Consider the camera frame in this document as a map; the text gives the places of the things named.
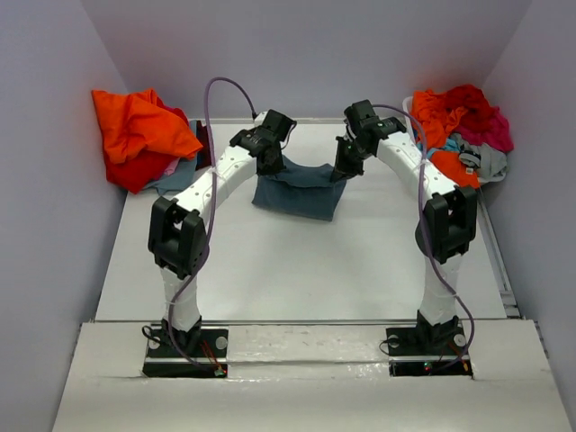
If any dark maroon folded t shirt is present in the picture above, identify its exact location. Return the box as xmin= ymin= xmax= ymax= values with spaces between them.
xmin=195 ymin=121 xmax=213 ymax=171

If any pink folded t shirt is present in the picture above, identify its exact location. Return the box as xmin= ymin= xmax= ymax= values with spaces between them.
xmin=163 ymin=157 xmax=186 ymax=176

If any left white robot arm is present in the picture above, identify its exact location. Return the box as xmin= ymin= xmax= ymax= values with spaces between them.
xmin=148 ymin=110 xmax=297 ymax=359

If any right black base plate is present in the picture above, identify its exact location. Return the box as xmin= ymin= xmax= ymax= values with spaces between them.
xmin=379 ymin=325 xmax=473 ymax=377

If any orange folded t shirt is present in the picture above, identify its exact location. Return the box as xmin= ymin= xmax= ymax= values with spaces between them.
xmin=92 ymin=88 xmax=203 ymax=165

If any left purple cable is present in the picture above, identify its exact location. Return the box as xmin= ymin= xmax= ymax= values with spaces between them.
xmin=166 ymin=77 xmax=258 ymax=373

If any grey crumpled t shirt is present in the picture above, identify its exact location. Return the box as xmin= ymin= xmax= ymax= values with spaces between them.
xmin=449 ymin=133 xmax=509 ymax=183

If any orange crumpled t shirt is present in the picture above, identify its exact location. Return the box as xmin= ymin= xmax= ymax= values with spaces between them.
xmin=410 ymin=90 xmax=480 ymax=189

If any red folded t shirt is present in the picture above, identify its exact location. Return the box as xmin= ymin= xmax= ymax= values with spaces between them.
xmin=103 ymin=150 xmax=178 ymax=194

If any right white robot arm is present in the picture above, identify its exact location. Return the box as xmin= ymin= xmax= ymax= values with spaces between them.
xmin=331 ymin=100 xmax=477 ymax=356

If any light blue folded t shirt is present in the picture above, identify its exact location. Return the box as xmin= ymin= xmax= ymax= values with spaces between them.
xmin=144 ymin=157 xmax=197 ymax=195

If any blue-grey t shirt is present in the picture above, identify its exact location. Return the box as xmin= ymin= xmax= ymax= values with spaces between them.
xmin=252 ymin=157 xmax=347 ymax=221

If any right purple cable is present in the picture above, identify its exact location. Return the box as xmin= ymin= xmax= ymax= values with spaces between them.
xmin=371 ymin=103 xmax=476 ymax=373

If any red crumpled t shirt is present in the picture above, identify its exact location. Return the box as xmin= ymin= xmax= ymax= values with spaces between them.
xmin=445 ymin=85 xmax=495 ymax=132

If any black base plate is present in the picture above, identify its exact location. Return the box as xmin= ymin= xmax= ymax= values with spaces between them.
xmin=379 ymin=325 xmax=473 ymax=377
xmin=141 ymin=325 xmax=229 ymax=379

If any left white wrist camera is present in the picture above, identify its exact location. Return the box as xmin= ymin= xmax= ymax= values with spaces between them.
xmin=253 ymin=110 xmax=272 ymax=129

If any purple cable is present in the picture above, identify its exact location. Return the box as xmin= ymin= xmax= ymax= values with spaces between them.
xmin=371 ymin=103 xmax=476 ymax=373
xmin=166 ymin=77 xmax=258 ymax=373

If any white perforated plastic basket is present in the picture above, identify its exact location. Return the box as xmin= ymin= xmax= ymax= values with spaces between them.
xmin=401 ymin=95 xmax=413 ymax=122

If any cyan crumpled t shirt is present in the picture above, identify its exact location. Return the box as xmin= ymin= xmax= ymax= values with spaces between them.
xmin=416 ymin=139 xmax=461 ymax=160

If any magenta crumpled t shirt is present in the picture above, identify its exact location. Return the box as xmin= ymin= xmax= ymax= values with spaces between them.
xmin=455 ymin=107 xmax=515 ymax=153

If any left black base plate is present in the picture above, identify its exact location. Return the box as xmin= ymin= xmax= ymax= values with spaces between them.
xmin=141 ymin=325 xmax=229 ymax=379

